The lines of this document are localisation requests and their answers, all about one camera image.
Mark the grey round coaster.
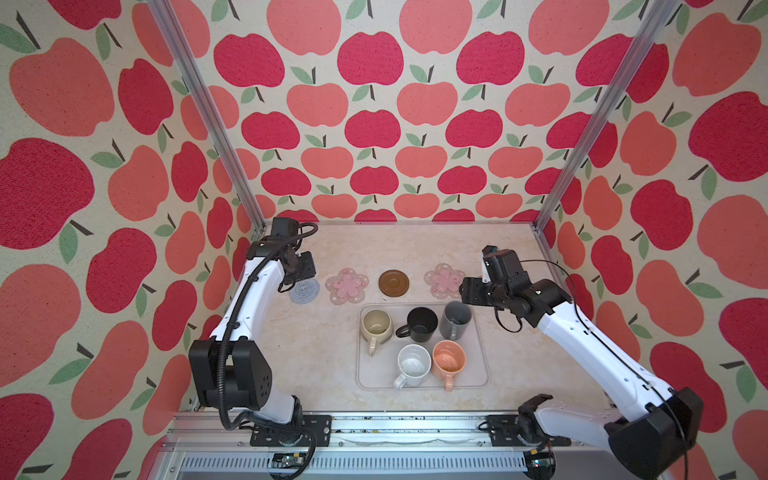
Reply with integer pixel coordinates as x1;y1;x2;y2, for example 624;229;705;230
289;278;320;305

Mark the pink flower coaster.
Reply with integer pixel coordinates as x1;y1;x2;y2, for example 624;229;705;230
424;263;465;299
325;268;369;306

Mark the right aluminium corner post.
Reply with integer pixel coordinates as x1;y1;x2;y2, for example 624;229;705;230
533;0;682;234

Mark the aluminium front rail frame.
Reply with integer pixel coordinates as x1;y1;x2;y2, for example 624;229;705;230
141;411;632;479

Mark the grey mug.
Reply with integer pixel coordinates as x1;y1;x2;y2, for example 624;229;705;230
438;301;473;341

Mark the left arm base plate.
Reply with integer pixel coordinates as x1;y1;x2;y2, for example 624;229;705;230
249;414;333;448

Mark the clear plastic tray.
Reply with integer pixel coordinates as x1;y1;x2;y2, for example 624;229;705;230
356;303;490;391

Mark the white mug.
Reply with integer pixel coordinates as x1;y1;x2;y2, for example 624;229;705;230
393;344;432;390

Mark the beige mug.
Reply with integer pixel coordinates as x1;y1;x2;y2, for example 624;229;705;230
360;310;393;356

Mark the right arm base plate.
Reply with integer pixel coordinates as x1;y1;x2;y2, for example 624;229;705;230
478;414;572;448

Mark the left aluminium corner post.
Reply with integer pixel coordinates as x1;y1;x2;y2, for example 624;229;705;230
148;0;266;235

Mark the brown wooden round coaster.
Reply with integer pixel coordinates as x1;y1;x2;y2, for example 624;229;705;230
378;269;410;298

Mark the aluminium corner post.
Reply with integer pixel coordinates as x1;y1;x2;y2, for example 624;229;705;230
148;0;266;235
533;0;682;234

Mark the black mug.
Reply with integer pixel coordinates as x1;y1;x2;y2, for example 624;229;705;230
395;307;439;343

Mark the peach pink mug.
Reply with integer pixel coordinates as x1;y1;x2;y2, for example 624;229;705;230
432;340;467;392

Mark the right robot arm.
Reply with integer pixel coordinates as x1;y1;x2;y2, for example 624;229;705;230
459;245;703;479

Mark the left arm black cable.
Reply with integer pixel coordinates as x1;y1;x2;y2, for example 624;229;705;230
215;223;319;480

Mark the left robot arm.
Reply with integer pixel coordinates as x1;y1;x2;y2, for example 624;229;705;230
188;218;318;431

